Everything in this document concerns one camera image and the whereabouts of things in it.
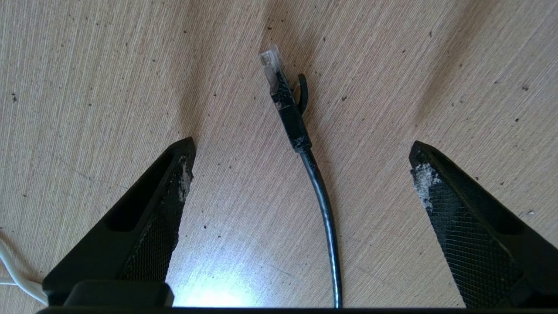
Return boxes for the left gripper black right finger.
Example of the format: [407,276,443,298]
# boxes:
[408,140,558,308]

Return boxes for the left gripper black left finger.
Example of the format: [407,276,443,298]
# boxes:
[42,137,196,306]

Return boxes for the thin white adapter cable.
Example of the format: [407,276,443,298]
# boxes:
[0,238,48,306]

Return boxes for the black ethernet cable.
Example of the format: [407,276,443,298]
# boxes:
[259,45,343,308]

